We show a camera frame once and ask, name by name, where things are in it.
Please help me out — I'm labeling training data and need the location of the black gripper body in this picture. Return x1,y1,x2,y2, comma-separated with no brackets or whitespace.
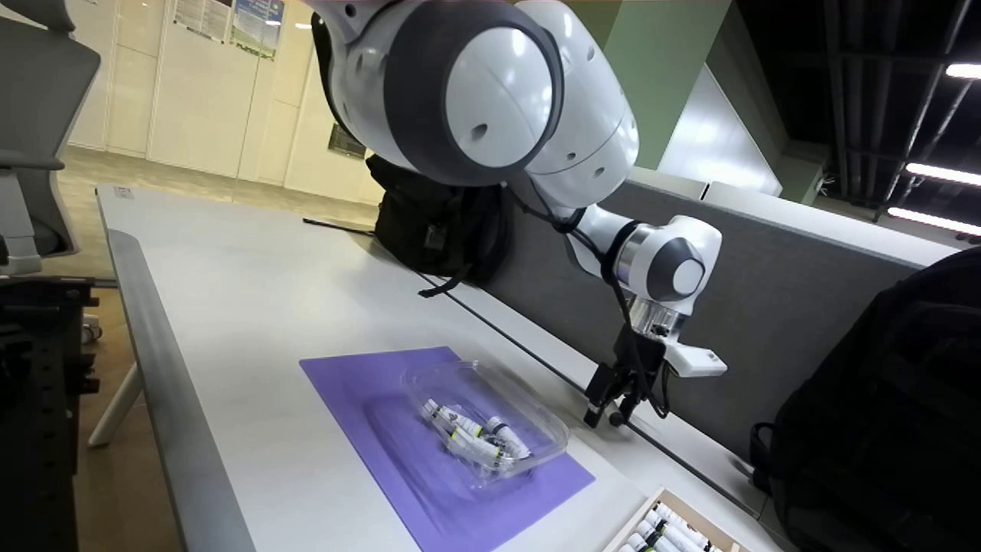
592,331,670,405

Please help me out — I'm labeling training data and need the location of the wooden paint tube box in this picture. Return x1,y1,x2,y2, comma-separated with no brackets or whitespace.
602,488,756,552

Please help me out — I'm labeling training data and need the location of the clear plastic container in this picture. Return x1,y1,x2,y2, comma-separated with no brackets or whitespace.
400,357,575,488

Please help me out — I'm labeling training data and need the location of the gray desk partition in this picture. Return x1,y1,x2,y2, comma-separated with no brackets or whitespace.
488,165,964,464

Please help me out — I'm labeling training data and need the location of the purple mat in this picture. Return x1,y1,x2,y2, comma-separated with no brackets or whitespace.
297,343,599,552

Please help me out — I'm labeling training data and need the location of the large black backpack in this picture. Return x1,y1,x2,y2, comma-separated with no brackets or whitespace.
749,246,981,552

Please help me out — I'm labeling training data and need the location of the white table leg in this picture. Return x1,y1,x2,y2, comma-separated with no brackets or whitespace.
87,363,147,452

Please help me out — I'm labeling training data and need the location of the black equipment stand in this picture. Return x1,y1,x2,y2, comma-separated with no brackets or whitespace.
0,274,103,552

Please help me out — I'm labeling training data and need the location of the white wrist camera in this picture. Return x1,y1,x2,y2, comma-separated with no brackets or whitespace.
664,341,731,383

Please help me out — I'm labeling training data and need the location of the small black backpack with strap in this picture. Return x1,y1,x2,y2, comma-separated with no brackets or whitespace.
365,151,510,302

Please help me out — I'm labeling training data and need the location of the green and black wall poster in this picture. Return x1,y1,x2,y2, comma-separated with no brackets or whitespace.
329,123,369,163

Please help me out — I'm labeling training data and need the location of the blue and white wall poster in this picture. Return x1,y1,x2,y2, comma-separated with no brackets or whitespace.
228,0,289,57

